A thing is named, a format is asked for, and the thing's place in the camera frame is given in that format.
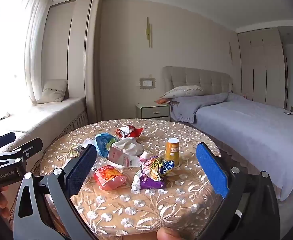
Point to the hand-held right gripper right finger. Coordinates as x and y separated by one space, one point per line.
211 170

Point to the round embroidered table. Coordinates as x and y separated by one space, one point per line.
126 205

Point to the white sheer curtain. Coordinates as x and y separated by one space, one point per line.
35 42

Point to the purple snack wrapper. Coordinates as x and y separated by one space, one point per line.
151 182

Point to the person's left hand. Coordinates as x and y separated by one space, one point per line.
1 201

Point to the pale green nightstand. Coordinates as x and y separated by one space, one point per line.
152 111

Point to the red snack wrapper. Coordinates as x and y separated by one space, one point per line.
127 131

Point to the pink white tissue packet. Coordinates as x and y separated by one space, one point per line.
121 158

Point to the blue yellow snack wrapper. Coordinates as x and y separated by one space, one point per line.
167 167

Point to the grey ruffled blanket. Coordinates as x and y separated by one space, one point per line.
186 106

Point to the white tissue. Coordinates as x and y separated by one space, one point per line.
126 145

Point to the cream cushion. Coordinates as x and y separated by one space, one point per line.
52 91

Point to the gold wall lamp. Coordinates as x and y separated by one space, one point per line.
149 32
231 52

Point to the cream window seat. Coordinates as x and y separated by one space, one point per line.
36 120

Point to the beige tufted headboard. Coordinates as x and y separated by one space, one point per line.
199 77

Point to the beige wardrobe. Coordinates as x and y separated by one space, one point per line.
261 67

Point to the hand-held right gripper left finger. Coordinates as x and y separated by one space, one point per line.
81 167

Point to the framed wall switch panel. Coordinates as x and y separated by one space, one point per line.
147 83

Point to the beige pillow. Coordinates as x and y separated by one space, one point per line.
184 91

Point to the silver white snack wrapper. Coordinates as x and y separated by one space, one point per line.
75 152

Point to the bed with lavender sheet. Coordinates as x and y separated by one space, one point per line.
249 130

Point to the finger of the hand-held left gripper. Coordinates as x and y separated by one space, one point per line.
30 147
2 140

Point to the small pink white bottle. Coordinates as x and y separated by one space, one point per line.
145 155

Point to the small dark object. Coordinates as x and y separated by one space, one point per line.
288 113

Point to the red orange snack packet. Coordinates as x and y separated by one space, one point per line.
109 177

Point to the blue plastic bag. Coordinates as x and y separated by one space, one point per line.
104 142

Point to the orange bottle with white cap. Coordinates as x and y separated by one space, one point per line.
172 152

